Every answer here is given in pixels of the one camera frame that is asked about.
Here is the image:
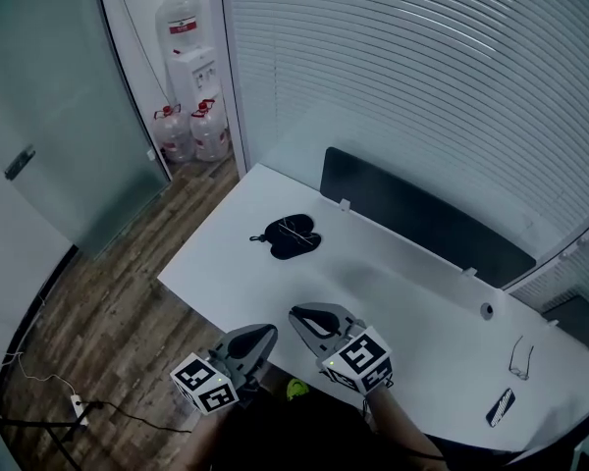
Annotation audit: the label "person's right forearm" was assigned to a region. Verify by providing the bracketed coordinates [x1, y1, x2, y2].
[362, 383, 446, 460]

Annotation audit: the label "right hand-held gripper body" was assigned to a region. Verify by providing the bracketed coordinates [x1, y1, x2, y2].
[321, 320, 394, 396]

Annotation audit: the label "short dark desk partition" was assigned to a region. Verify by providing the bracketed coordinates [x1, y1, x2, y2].
[542, 294, 589, 352]

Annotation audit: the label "person's left forearm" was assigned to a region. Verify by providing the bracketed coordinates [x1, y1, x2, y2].
[188, 407, 237, 471]

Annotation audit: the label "dark-framed eyeglasses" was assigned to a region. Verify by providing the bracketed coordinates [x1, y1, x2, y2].
[508, 335, 535, 381]

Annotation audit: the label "white floor cable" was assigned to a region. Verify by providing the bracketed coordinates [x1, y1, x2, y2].
[2, 353, 75, 396]

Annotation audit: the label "large dispenser water bottle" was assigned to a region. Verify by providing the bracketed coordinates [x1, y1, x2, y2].
[155, 0, 202, 53]

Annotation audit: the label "white power strip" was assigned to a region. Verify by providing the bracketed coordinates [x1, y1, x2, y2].
[70, 393, 89, 427]

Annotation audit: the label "black smartphone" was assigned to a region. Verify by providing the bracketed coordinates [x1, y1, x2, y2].
[485, 388, 515, 429]

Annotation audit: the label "black tripod stand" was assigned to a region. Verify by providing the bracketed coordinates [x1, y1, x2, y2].
[0, 399, 104, 471]

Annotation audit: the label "frosted glass door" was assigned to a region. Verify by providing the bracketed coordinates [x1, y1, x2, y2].
[0, 0, 173, 259]

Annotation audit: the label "person's black clothing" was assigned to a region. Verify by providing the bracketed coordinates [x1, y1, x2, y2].
[220, 388, 472, 471]

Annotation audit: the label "white water dispenser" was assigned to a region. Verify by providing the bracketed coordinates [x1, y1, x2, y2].
[165, 45, 223, 112]

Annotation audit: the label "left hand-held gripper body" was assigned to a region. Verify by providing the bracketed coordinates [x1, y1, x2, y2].
[169, 348, 271, 416]

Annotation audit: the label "thin wire eyeglasses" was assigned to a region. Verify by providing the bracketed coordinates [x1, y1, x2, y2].
[273, 215, 321, 245]

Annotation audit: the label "black glasses case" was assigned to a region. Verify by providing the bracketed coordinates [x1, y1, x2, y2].
[248, 213, 322, 261]

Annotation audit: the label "long dark desk partition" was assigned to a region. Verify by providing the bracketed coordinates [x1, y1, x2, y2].
[320, 146, 537, 289]

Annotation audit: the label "dark door handle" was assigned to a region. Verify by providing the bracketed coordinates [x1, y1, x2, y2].
[3, 144, 36, 181]

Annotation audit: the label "black floor cable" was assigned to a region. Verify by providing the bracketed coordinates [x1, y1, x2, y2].
[85, 399, 192, 434]

